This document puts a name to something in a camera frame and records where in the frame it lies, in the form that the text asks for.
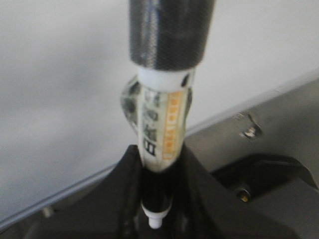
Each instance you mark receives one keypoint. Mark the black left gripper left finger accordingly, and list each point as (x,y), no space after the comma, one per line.
(107,212)

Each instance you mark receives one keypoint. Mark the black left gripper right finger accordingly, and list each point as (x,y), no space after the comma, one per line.
(206,210)

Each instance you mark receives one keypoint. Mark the whiteboard marker with label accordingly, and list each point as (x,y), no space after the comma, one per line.
(167,41)

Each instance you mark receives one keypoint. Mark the grey robot base platform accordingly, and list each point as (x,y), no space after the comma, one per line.
(287,124)

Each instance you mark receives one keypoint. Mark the white whiteboard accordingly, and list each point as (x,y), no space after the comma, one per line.
(64,63)

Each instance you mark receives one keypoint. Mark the black base bumper with sensor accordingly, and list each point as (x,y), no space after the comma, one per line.
(255,175)

